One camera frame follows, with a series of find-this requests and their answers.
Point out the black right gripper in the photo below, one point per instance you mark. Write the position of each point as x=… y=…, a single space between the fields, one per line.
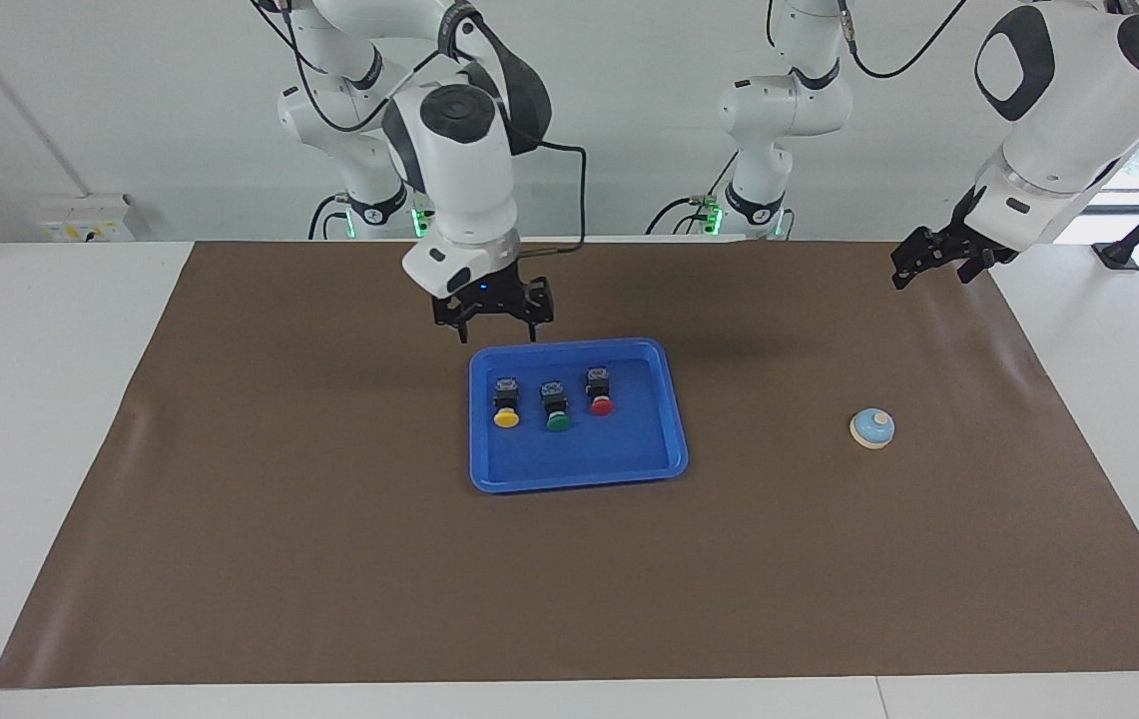
x=494 y=298

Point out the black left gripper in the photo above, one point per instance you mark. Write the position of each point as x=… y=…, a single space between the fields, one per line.
x=963 y=240

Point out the yellow push button switch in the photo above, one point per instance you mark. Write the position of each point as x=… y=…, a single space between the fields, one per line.
x=506 y=418

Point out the green push button switch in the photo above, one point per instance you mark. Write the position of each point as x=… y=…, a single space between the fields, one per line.
x=557 y=423

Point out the red push button switch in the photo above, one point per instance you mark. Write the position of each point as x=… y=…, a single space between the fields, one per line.
x=602 y=406

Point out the light blue call bell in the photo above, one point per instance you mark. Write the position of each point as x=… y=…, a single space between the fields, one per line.
x=871 y=427

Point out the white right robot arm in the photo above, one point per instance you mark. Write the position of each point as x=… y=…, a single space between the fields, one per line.
x=459 y=180

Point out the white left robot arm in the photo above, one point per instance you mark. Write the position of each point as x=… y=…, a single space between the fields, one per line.
x=1058 y=130

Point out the blue plastic tray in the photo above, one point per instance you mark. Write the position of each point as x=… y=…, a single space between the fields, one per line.
x=629 y=444

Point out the brown table mat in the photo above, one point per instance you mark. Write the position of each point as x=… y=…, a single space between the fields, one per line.
x=329 y=579

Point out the white wall socket box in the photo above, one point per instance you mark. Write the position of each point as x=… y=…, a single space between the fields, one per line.
x=85 y=220

